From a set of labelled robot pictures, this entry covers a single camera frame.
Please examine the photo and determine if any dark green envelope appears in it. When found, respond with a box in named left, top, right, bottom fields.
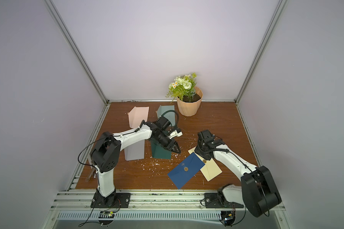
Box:
left=151, top=140, right=171, bottom=159

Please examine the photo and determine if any cream yellow envelope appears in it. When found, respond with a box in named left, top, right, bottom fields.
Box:
left=196, top=154, right=222, bottom=182

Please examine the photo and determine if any mint green envelope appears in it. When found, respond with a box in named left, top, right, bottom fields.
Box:
left=156, top=105, right=176, bottom=126

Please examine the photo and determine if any grey envelope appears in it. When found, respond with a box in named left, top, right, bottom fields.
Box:
left=124, top=140, right=145, bottom=161

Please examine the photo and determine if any pink envelope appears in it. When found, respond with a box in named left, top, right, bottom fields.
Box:
left=128, top=106, right=149, bottom=128

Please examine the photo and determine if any navy blue envelope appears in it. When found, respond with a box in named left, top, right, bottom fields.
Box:
left=168, top=153, right=205, bottom=189

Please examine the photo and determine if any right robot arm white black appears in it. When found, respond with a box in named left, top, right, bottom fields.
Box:
left=195, top=140, right=282, bottom=217

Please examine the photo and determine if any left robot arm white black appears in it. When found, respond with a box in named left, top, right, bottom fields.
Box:
left=91, top=121, right=183, bottom=207

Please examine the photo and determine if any artificial green flower plant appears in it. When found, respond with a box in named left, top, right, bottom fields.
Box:
left=166, top=73, right=197, bottom=102

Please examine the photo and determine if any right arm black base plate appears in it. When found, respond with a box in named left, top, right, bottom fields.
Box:
left=200, top=192, right=244, bottom=209

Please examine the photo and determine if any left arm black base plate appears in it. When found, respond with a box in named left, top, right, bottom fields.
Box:
left=91, top=192, right=131, bottom=209

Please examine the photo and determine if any aluminium rail frame front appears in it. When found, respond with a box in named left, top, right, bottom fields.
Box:
left=50, top=188, right=286, bottom=211

